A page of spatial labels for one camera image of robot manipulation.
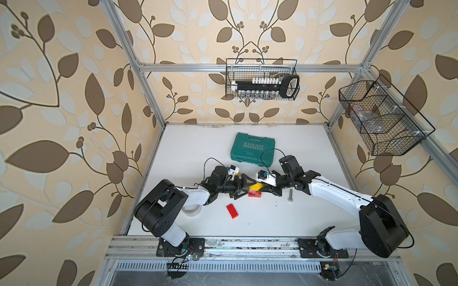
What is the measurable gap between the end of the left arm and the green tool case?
20 cm

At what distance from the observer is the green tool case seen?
3.28 feet

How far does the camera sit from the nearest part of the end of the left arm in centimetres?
72
